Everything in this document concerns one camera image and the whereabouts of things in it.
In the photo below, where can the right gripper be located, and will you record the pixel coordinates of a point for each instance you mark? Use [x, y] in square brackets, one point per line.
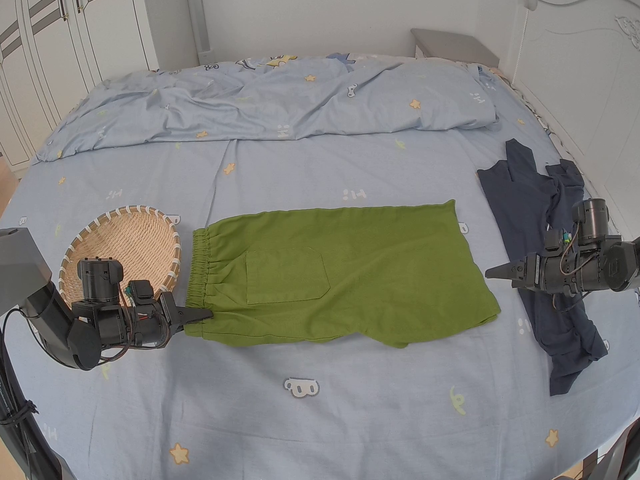
[555, 273]

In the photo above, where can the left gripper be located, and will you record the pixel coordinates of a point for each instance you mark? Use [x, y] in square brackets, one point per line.
[150, 328]

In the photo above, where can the green shorts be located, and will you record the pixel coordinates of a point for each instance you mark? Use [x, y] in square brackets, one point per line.
[375, 268]

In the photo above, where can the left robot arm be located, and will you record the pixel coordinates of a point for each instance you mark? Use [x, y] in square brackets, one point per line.
[65, 338]

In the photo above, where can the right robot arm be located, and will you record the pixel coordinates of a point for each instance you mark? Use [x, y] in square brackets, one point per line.
[620, 265]

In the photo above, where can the dark blue garment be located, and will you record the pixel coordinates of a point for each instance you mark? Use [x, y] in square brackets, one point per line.
[525, 193]

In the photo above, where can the round woven basket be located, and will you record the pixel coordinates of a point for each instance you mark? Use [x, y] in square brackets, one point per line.
[125, 238]

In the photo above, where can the bed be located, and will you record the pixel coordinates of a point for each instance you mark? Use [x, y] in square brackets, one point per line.
[325, 393]

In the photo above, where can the grey bedside table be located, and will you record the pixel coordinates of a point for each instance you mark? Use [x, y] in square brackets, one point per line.
[450, 45]

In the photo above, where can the pale blue quilt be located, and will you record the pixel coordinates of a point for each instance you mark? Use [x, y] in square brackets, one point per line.
[300, 103]

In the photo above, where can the white wardrobe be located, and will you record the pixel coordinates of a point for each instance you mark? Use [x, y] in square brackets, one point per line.
[100, 28]

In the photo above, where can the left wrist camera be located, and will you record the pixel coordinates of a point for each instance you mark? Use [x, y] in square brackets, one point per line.
[140, 290]

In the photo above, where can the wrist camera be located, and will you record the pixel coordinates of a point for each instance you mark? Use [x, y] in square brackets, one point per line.
[140, 290]
[554, 242]

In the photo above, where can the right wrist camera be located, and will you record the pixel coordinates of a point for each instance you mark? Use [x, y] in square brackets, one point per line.
[554, 242]

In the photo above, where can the white vertical pipe duct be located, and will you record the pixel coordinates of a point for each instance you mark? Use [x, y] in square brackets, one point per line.
[199, 13]

